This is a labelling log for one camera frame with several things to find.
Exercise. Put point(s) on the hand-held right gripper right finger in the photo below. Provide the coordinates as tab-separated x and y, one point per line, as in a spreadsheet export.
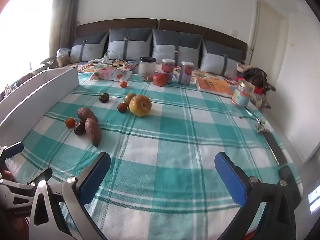
228	177

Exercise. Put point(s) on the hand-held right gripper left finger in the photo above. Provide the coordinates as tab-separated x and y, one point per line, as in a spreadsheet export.
96	177

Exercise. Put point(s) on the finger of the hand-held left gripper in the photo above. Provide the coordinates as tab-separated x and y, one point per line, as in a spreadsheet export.
43	175
12	151

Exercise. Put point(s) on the brown sweet potato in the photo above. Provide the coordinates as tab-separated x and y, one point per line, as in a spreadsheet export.
86	113
93	131

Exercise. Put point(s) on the dark mushroom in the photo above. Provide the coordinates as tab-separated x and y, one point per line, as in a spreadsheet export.
79	128

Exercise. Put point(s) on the small orange tomato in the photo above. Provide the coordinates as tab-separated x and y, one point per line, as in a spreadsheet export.
69	122
123	84

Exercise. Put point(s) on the dark red tomato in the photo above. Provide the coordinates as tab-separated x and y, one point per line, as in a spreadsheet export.
121	107

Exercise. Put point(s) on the dark green tomato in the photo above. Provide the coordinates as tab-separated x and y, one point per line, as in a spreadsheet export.
104	98

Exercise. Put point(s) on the large yellow apple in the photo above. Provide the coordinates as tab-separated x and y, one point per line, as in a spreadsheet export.
140	105

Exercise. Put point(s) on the green-brown tomato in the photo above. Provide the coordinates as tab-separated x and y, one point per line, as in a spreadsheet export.
129	98

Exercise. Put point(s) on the metal key bunch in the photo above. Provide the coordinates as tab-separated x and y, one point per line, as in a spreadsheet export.
261	127

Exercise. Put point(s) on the white board panel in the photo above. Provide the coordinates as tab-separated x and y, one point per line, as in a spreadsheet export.
37	95

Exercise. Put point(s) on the teal plaid bedsheet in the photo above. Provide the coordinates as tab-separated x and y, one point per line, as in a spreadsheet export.
170	135

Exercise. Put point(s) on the clear jar colourful label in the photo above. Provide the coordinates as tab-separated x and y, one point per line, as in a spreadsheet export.
242	93

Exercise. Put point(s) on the orange book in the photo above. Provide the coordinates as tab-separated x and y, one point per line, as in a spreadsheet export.
216	86

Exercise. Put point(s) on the white printed snack bag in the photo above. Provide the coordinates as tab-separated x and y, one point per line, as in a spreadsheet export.
112	74

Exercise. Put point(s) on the floral bed sheet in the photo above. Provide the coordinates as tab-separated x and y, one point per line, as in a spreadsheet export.
207	74

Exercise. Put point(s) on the clear plastic bag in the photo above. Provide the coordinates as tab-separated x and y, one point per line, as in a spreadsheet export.
62	56

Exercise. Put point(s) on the silver can red label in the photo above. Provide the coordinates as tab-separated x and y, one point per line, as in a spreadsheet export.
185	73

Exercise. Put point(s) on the tan dried fruit cluster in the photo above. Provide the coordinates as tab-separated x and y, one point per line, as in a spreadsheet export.
147	76

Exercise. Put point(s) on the white power strip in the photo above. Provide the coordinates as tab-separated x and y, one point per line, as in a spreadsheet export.
100	60

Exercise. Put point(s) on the grey two-tone pillow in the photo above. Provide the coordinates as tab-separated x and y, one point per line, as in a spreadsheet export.
87	47
175	46
220	60
130	45

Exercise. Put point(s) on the clear jar dark lid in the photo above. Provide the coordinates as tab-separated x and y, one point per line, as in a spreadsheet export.
147	66

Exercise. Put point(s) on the red and white can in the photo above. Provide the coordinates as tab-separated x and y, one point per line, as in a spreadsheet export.
168	67

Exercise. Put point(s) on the grey curtain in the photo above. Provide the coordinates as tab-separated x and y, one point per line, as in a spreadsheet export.
65	17

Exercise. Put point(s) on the white door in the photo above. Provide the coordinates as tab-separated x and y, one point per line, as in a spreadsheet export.
267	30

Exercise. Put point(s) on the grey metal frame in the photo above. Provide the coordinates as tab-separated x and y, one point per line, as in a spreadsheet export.
47	63

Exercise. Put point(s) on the white wall switch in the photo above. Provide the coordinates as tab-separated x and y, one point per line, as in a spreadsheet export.
235	32

